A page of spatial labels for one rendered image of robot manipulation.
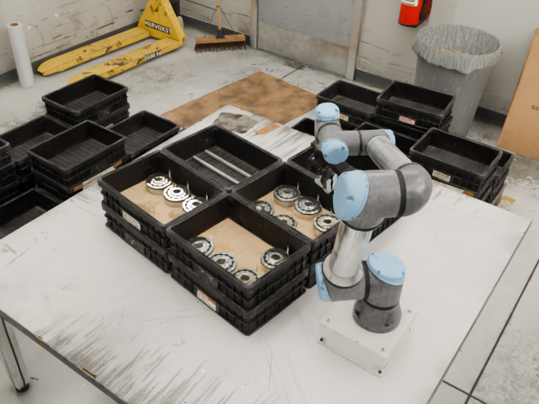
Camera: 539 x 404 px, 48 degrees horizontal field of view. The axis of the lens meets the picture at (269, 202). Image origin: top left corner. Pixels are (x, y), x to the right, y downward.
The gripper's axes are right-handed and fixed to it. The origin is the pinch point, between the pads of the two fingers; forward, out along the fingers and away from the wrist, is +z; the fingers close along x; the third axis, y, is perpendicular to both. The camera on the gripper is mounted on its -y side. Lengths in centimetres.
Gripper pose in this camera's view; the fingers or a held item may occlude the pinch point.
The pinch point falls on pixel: (330, 191)
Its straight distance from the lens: 207.7
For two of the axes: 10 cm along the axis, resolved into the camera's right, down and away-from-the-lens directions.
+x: -6.6, 5.8, -4.8
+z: 0.6, 6.7, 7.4
